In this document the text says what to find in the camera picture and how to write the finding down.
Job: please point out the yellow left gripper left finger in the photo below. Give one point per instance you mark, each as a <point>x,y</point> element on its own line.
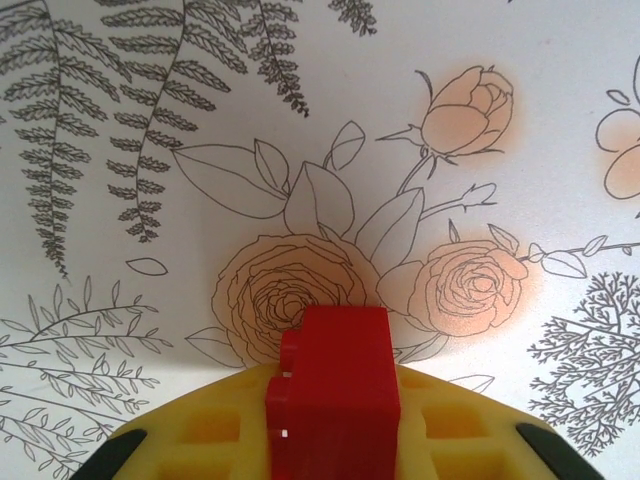
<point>210,440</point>

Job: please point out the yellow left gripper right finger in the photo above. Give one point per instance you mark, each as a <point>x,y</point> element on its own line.
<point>460,440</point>

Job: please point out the red lego brick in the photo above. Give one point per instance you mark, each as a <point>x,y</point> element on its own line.
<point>340,390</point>

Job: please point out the floral patterned table cover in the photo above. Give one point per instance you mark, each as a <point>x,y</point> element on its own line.
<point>150,225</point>

